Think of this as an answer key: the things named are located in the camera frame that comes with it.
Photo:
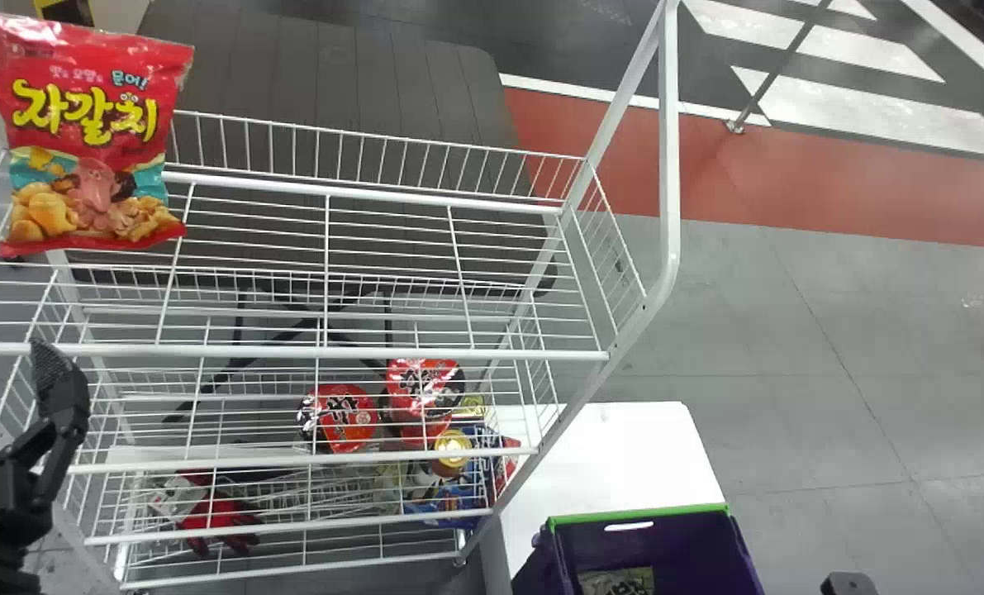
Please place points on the red snack packet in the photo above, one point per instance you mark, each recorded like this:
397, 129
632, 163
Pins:
87, 107

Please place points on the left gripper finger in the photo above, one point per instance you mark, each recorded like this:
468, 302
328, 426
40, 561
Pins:
62, 397

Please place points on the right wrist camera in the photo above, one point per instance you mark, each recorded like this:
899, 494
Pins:
845, 585

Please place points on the red noodle cup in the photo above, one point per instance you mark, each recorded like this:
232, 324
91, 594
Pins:
344, 417
417, 388

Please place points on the dark side table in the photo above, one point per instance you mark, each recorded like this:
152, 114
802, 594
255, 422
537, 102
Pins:
335, 74

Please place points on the blue snack packet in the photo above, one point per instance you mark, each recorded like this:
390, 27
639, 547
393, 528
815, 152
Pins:
467, 496

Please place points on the yellow can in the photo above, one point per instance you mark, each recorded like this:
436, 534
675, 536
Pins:
452, 450

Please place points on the beige snack packet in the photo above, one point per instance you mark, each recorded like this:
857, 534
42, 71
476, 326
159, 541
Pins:
615, 582

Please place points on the purple crate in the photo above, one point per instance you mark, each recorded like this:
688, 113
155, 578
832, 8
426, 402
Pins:
648, 545

